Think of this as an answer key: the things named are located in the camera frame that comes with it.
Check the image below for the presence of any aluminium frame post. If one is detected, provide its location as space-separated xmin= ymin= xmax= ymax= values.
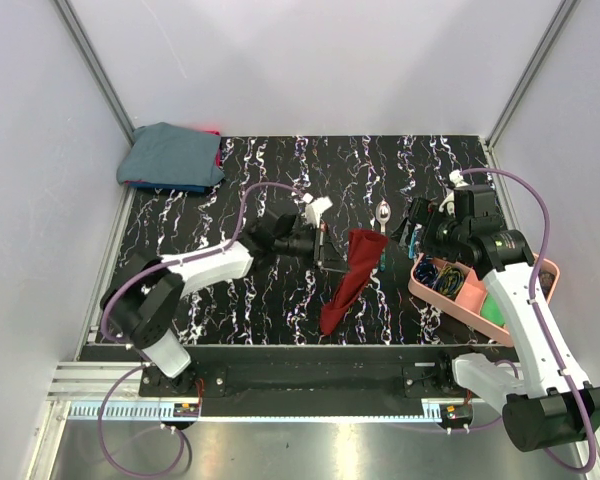
xmin=51 ymin=0 xmax=134 ymax=145
xmin=485 ymin=0 xmax=579 ymax=149

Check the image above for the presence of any left aluminium frame post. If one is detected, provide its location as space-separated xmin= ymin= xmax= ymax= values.
xmin=51 ymin=0 xmax=134 ymax=145

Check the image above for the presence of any folded pink cloth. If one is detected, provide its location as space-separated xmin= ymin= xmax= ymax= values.
xmin=198 ymin=129 xmax=222 ymax=168

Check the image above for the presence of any blue dotted rolled sock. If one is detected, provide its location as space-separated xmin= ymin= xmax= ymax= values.
xmin=414 ymin=262 xmax=438 ymax=288

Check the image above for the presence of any fork with teal handle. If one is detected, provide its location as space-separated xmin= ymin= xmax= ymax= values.
xmin=408 ymin=225 xmax=421 ymax=259

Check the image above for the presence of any pink divided organizer tray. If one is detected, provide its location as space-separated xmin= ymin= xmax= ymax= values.
xmin=409 ymin=258 xmax=565 ymax=365

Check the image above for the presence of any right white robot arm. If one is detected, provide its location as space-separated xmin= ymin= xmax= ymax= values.
xmin=400 ymin=185 xmax=600 ymax=452

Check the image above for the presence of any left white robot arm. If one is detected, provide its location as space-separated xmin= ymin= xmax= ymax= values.
xmin=100 ymin=213 xmax=348 ymax=396

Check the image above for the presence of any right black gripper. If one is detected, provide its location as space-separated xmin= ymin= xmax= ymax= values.
xmin=389 ymin=196 xmax=469 ymax=264

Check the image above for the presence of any yellow blue rolled sock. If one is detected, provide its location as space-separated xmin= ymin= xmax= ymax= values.
xmin=433 ymin=265 xmax=466 ymax=299

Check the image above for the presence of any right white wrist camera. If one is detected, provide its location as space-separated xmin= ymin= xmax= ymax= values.
xmin=439 ymin=169 xmax=474 ymax=216

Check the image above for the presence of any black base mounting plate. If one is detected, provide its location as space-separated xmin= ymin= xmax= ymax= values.
xmin=139 ymin=345 xmax=481 ymax=419

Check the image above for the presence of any right aluminium frame post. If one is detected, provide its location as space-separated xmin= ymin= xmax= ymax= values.
xmin=485 ymin=0 xmax=579 ymax=149

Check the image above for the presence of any folded grey-blue cloth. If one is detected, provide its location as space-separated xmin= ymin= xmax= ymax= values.
xmin=116 ymin=122 xmax=224 ymax=187

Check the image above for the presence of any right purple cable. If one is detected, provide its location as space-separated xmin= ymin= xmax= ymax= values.
xmin=459 ymin=167 xmax=599 ymax=474

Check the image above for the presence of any dark red cloth napkin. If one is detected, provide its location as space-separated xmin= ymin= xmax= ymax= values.
xmin=320 ymin=228 xmax=389 ymax=335

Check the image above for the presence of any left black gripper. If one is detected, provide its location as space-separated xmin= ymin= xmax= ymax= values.
xmin=274 ymin=222 xmax=350 ymax=272

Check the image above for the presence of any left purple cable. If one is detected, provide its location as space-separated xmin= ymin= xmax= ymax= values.
xmin=97 ymin=182 xmax=311 ymax=476

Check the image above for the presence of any silver spoon patterned handle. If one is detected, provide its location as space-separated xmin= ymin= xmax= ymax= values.
xmin=375 ymin=200 xmax=391 ymax=272

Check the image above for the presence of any green rolled sock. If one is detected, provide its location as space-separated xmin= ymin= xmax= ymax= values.
xmin=480 ymin=294 xmax=506 ymax=328

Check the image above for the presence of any purple cable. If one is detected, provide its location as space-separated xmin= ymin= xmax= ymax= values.
xmin=459 ymin=167 xmax=599 ymax=474
xmin=97 ymin=182 xmax=311 ymax=476

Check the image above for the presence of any brown patterned rolled sock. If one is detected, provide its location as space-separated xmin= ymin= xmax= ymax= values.
xmin=538 ymin=270 xmax=556 ymax=298

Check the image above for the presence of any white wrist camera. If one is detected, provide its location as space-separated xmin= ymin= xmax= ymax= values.
xmin=302 ymin=194 xmax=333 ymax=227
xmin=439 ymin=169 xmax=474 ymax=216

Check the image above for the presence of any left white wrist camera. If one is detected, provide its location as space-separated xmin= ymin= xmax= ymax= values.
xmin=302 ymin=194 xmax=333 ymax=227

